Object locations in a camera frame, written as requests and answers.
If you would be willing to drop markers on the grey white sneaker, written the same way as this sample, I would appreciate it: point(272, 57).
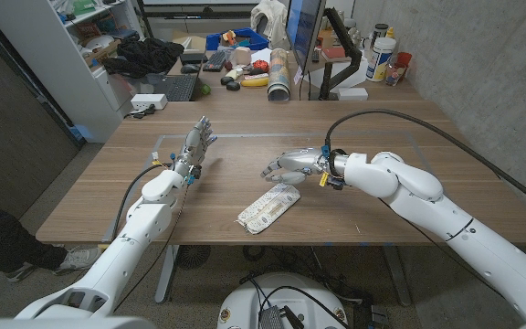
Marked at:
point(80, 258)

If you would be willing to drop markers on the black computer monitor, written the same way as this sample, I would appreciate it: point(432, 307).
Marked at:
point(304, 27)

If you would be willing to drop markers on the person's black trouser leg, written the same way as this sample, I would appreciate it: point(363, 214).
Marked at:
point(3, 237)

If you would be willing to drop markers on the black laptop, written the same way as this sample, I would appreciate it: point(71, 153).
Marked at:
point(178, 87)

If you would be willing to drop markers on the black computer mouse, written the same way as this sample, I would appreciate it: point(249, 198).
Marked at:
point(190, 68)

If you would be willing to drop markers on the white box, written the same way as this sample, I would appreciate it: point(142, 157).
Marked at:
point(353, 94)

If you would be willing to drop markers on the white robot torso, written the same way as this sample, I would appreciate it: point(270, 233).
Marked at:
point(281, 292)

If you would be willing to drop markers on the red toy tomato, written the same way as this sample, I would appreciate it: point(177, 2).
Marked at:
point(260, 66)

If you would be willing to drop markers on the white power strip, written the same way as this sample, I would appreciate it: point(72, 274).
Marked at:
point(149, 101)

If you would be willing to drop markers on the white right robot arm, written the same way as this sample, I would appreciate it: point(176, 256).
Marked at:
point(427, 201)

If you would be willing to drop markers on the white canister blue label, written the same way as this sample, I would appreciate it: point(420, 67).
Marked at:
point(379, 59)

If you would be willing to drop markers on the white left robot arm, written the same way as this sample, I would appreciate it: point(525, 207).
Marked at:
point(121, 260)

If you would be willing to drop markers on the black cloth pile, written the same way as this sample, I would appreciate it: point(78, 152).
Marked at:
point(144, 55)

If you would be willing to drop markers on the white garment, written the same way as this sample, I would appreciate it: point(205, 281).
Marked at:
point(267, 18)

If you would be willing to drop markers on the black case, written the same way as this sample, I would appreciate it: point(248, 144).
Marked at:
point(193, 58)

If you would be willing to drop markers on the black toy avocado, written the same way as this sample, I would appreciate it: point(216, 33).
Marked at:
point(226, 80)
point(233, 86)

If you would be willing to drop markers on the black keyboard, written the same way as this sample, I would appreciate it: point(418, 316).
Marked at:
point(215, 60)

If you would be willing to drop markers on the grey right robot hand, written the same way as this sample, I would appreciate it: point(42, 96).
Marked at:
point(301, 161)

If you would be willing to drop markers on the white bottle black cap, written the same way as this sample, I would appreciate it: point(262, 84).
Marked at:
point(380, 32)

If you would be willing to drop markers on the white shelf unit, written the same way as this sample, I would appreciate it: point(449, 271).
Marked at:
point(53, 59)

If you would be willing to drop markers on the blue plastic bin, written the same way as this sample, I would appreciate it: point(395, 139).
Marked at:
point(256, 42)

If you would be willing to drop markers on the grey metal table leg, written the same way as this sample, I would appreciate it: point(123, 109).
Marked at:
point(397, 274)
point(166, 274)

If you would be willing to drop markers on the beige cup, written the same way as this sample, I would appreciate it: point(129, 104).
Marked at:
point(243, 56)

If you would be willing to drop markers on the clear glass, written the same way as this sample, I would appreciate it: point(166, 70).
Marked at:
point(393, 74)

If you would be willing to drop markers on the yellow banana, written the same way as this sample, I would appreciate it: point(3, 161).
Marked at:
point(255, 82)

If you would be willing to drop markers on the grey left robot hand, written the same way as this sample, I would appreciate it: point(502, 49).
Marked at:
point(193, 148)

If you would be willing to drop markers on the green ball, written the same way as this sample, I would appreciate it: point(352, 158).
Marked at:
point(205, 89)

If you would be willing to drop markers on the white flat snack packet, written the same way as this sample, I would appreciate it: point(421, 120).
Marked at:
point(267, 210)

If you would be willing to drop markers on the patterned cylindrical tube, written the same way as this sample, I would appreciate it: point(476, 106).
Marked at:
point(279, 73)

